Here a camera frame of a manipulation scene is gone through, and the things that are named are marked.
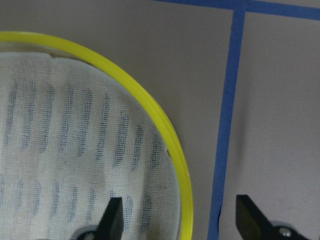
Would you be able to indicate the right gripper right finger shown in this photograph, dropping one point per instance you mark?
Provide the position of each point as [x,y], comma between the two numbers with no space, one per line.
[250,222]

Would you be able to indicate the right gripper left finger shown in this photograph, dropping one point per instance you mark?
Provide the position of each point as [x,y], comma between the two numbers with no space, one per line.
[111,225]

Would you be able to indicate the yellow steamer basket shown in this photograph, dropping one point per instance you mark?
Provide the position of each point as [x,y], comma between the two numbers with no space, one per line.
[76,131]

